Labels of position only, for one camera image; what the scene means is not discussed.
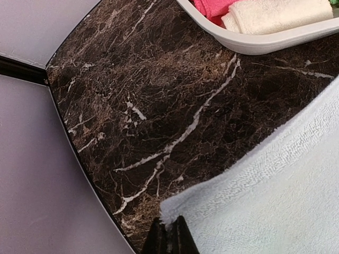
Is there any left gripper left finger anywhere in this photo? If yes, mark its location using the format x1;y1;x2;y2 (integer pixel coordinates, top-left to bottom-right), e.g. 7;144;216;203
142;218;167;254

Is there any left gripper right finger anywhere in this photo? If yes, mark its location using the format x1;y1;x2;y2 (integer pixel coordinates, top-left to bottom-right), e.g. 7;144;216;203
167;215;199;254

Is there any light blue towel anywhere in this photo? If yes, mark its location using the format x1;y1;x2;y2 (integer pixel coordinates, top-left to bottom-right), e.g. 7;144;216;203
160;80;338;253

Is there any green microfiber towel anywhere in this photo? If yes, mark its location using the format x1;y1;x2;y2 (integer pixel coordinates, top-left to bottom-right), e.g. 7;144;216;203
329;0;339;8

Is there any white plastic basin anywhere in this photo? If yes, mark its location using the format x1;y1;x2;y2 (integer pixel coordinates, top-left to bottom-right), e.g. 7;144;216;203
177;1;338;56

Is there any pink rolled towel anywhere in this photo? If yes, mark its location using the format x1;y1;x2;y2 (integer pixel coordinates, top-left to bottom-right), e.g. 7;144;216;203
193;0;237;27

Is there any white rolled towel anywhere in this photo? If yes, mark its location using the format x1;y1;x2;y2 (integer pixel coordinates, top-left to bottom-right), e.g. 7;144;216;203
221;0;333;35

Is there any left black frame post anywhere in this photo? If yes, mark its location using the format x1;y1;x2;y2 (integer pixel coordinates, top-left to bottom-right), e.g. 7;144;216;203
0;56;50;86

